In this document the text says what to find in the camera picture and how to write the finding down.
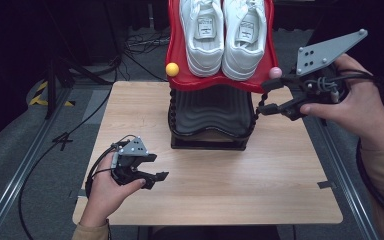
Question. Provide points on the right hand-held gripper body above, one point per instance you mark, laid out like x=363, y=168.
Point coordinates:
x=323, y=53

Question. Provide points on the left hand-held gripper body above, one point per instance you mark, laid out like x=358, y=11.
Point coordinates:
x=134, y=148

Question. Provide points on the white sneaker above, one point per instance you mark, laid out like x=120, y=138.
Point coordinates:
x=243, y=56
x=203, y=50

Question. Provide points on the red and black shoe rack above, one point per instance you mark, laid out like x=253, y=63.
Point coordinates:
x=213, y=106

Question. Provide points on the person's left hand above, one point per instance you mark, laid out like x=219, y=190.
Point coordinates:
x=105, y=196

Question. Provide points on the person's right hand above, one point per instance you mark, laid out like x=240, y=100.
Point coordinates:
x=366, y=113

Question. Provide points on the black floor tape mark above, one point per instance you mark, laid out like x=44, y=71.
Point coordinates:
x=63, y=140

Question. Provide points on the small black tape piece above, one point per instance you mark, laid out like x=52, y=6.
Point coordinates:
x=326, y=184

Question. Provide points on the yellow and black floor tape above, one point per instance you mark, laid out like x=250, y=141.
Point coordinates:
x=36, y=99

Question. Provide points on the aluminium floor rail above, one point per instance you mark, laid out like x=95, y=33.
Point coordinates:
x=343, y=186
x=23, y=160

